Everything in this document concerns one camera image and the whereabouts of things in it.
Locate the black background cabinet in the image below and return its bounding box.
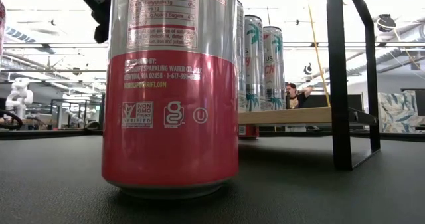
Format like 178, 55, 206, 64
301, 93, 365, 112

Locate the leaf patterned cushion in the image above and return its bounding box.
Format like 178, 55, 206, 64
377, 90, 425, 134

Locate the yellow cable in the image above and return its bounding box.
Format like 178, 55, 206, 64
303, 0, 332, 108

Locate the person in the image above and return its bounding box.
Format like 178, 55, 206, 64
284, 82, 315, 133

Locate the wooden shelf black metal frame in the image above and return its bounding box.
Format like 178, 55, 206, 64
237, 0, 382, 171

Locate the silver Celsius Peach Vibe can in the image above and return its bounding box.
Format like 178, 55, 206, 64
244, 14, 266, 112
263, 25, 286, 111
236, 0, 247, 113

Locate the pink white Spindrift can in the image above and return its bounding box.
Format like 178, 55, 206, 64
101, 0, 240, 200

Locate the black cable loop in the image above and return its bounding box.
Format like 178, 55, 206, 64
0, 109, 24, 131

